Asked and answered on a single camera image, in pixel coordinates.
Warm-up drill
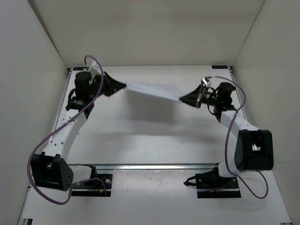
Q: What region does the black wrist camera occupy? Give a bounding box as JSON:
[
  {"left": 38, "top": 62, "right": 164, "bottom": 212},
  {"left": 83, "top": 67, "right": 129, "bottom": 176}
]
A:
[
  {"left": 217, "top": 82, "right": 236, "bottom": 101},
  {"left": 75, "top": 71, "right": 93, "bottom": 98}
]

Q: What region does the white skirt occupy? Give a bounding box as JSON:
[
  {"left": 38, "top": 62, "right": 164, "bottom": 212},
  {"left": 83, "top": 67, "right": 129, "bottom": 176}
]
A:
[{"left": 126, "top": 82, "right": 182, "bottom": 102}]

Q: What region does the black left corner label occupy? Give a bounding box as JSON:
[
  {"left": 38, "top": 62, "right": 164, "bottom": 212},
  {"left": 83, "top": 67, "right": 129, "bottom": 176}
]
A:
[{"left": 73, "top": 67, "right": 88, "bottom": 71}]

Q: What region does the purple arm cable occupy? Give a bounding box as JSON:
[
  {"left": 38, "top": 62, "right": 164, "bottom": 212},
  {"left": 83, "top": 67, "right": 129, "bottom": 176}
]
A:
[
  {"left": 206, "top": 75, "right": 268, "bottom": 199},
  {"left": 27, "top": 55, "right": 107, "bottom": 205}
]

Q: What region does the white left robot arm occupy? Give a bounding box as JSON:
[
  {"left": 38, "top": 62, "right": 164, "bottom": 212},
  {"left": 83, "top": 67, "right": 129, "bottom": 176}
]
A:
[{"left": 30, "top": 71, "right": 126, "bottom": 191}]

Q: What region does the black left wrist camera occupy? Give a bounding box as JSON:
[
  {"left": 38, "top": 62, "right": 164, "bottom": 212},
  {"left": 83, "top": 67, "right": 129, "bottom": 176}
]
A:
[{"left": 75, "top": 71, "right": 93, "bottom": 98}]

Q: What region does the black right corner label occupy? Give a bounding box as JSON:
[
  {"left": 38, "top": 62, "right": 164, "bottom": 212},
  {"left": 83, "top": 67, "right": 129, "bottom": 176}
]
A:
[{"left": 211, "top": 65, "right": 228, "bottom": 69}]

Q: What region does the black corner label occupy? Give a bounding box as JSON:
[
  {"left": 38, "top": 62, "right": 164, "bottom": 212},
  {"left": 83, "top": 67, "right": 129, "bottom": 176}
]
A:
[
  {"left": 211, "top": 65, "right": 228, "bottom": 69},
  {"left": 73, "top": 67, "right": 88, "bottom": 71}
]

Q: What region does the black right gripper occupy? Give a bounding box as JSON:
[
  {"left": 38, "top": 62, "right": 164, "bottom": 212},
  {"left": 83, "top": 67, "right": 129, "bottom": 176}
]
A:
[{"left": 180, "top": 85, "right": 220, "bottom": 109}]

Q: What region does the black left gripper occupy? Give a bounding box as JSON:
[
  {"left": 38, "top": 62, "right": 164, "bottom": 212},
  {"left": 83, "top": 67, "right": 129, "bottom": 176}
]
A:
[{"left": 90, "top": 69, "right": 127, "bottom": 97}]

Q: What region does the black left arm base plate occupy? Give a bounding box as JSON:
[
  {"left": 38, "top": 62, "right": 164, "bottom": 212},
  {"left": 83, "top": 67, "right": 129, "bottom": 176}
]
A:
[{"left": 71, "top": 164, "right": 113, "bottom": 197}]

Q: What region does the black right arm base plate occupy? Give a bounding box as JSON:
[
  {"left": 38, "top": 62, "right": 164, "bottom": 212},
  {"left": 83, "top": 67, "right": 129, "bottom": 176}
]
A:
[{"left": 183, "top": 167, "right": 241, "bottom": 199}]

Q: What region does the aluminium table rail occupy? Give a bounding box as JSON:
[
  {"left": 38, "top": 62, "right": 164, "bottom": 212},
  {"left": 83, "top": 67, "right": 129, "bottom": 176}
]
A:
[{"left": 86, "top": 164, "right": 217, "bottom": 170}]

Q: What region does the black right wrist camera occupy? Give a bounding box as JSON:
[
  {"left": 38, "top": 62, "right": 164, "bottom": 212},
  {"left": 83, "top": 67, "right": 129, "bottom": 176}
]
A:
[{"left": 217, "top": 82, "right": 236, "bottom": 101}]

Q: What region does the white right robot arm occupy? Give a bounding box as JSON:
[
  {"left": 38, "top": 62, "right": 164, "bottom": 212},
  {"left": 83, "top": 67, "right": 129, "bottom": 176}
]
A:
[{"left": 179, "top": 77, "right": 274, "bottom": 188}]

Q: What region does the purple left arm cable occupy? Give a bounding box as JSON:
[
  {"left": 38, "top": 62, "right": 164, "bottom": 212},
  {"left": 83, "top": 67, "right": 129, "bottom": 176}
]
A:
[{"left": 27, "top": 55, "right": 107, "bottom": 205}]

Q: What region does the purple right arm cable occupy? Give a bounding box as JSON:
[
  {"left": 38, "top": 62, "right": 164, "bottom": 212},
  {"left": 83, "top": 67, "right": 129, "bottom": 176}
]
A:
[{"left": 206, "top": 75, "right": 268, "bottom": 199}]

